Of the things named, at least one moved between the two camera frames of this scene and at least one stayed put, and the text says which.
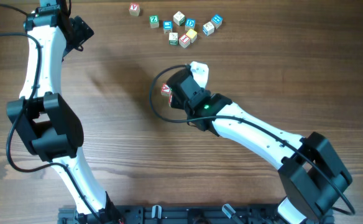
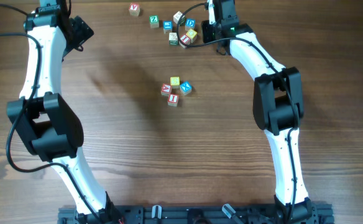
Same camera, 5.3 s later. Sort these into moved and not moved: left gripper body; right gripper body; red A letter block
Moved: right gripper body
Not moved: left gripper body; red A letter block
